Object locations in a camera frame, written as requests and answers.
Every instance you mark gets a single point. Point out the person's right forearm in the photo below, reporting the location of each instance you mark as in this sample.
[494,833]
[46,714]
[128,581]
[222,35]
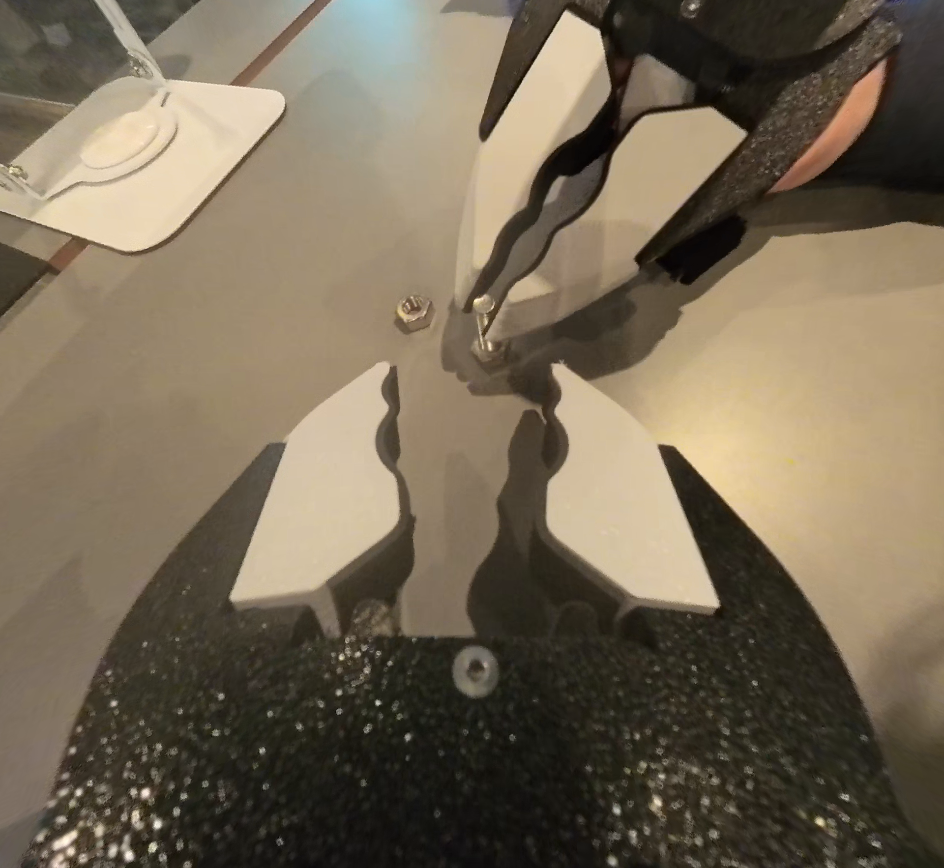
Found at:
[914,108]

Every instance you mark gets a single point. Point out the silver metal bolt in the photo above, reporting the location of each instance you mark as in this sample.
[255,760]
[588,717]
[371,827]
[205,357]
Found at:
[485,304]

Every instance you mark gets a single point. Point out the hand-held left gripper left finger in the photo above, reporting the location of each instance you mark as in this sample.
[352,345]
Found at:
[324,507]

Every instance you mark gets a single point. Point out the person's right hand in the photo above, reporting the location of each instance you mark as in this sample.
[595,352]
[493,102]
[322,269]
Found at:
[841,138]

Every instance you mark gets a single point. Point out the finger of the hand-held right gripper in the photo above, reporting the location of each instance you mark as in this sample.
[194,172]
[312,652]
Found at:
[664,175]
[546,94]

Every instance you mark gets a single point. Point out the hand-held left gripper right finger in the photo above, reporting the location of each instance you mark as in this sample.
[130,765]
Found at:
[627,514]

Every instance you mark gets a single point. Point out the white acrylic sign stand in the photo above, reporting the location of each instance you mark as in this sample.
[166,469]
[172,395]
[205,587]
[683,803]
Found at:
[184,167]

